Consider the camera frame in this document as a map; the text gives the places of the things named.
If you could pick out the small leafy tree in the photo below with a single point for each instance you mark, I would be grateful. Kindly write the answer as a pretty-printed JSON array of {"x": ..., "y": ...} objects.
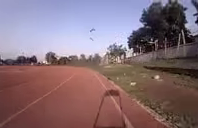
[{"x": 116, "y": 51}]

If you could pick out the white litter piece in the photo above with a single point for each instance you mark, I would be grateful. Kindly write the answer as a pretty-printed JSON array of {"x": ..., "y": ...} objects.
[
  {"x": 133, "y": 83},
  {"x": 157, "y": 77}
]

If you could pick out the row of distant trees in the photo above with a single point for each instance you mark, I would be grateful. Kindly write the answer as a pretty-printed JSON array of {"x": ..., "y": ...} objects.
[{"x": 50, "y": 58}]

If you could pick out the grass and dirt verge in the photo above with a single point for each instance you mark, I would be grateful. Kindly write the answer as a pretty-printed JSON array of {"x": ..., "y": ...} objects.
[{"x": 147, "y": 93}]

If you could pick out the red running track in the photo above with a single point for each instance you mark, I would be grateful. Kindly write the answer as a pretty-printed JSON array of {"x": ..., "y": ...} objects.
[{"x": 27, "y": 83}]

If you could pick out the cluster of tall trees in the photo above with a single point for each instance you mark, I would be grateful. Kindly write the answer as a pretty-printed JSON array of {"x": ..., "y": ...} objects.
[{"x": 160, "y": 20}]

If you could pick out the row of pale posts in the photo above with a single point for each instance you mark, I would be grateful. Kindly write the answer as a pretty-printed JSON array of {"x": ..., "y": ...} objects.
[{"x": 183, "y": 38}]

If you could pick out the grey concrete wall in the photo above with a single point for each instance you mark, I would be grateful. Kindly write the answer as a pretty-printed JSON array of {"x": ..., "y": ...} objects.
[{"x": 173, "y": 53}]

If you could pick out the dark low wall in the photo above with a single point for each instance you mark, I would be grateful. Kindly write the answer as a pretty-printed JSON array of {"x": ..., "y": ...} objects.
[{"x": 187, "y": 71}]

